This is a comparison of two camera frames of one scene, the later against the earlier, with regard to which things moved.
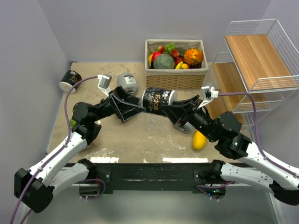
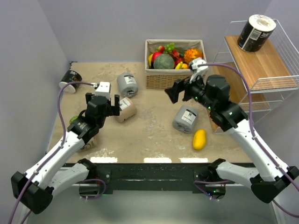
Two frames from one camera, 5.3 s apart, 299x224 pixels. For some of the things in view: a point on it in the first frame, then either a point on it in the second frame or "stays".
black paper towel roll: (70, 78) stays
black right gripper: (185, 109) -> (179, 85)
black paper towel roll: (152, 99) -> (256, 33)
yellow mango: (199, 141) stays
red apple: (155, 55) stays
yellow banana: (179, 66) stays
